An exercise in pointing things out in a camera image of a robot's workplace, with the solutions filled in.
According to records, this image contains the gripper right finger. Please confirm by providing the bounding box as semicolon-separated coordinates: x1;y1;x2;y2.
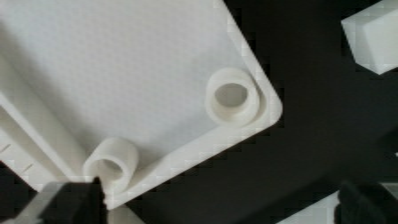
334;182;398;224

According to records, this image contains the white desk tabletop panel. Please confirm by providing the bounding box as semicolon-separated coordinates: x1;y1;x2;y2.
0;0;283;207

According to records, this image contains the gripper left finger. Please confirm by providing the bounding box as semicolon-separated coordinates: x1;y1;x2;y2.
16;176;110;224

